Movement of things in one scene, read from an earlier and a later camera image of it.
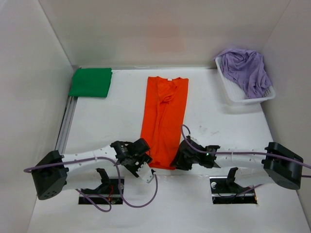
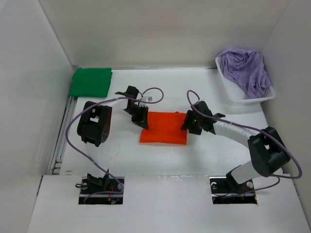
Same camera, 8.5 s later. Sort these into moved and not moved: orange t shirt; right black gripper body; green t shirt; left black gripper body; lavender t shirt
Moved: right black gripper body; orange t shirt; left black gripper body
Not moved: green t shirt; lavender t shirt
